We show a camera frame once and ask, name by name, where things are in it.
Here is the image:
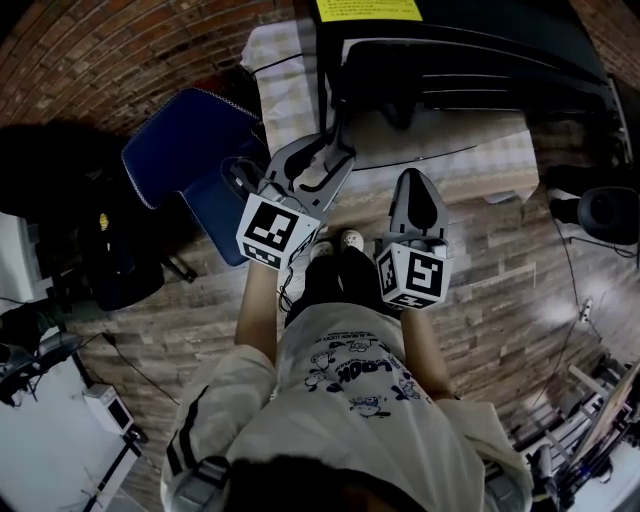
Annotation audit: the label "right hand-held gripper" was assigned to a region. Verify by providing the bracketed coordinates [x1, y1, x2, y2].
[372, 167, 455, 312]

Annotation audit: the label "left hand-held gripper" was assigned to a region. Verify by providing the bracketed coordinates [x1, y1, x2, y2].
[234, 132, 358, 273]

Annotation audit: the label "person's right forearm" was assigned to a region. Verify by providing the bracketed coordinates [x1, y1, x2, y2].
[397, 304, 451, 401]

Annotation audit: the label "person's left forearm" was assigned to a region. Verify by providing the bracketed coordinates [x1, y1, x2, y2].
[234, 259, 294, 371]

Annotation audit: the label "black mini fridge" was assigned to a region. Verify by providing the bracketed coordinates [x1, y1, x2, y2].
[310, 0, 609, 151]

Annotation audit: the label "black cap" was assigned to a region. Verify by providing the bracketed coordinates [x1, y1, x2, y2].
[219, 157, 271, 201]

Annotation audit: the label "table with checked tablecloth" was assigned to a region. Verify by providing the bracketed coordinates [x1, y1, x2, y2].
[239, 22, 539, 206]

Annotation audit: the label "person's black trousers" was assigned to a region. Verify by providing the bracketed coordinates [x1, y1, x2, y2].
[299, 244, 386, 326]

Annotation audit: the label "blue padded chair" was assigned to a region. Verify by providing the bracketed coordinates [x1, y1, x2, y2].
[121, 87, 271, 269]

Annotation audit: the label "yellow sticker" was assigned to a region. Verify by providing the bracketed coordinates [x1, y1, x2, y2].
[314, 0, 424, 24]

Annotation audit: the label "black shell chair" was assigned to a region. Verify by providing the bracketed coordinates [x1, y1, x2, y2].
[547, 184, 640, 246]

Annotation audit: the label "person's white printed shirt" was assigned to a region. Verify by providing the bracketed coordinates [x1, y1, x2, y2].
[159, 302, 534, 512]

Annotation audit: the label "black office chair with jacket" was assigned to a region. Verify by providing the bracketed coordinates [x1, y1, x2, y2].
[0, 124, 199, 311]

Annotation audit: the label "cluttered metal rack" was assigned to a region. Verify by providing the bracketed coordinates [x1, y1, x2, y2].
[514, 349, 640, 512]

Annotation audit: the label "white desk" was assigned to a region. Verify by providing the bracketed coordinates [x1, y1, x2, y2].
[0, 212, 51, 301]

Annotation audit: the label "white box device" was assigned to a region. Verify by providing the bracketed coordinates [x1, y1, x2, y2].
[82, 384, 136, 441]

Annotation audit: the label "grey office chair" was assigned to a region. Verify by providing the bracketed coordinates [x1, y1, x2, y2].
[0, 309, 84, 406]

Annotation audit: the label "black floor stand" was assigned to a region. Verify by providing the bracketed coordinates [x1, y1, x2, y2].
[89, 429, 149, 501]

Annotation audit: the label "black floor cable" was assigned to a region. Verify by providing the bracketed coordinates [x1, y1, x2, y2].
[102, 332, 181, 406]

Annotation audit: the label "grey shoulder strap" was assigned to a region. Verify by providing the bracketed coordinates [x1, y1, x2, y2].
[172, 457, 231, 512]
[482, 462, 521, 506]

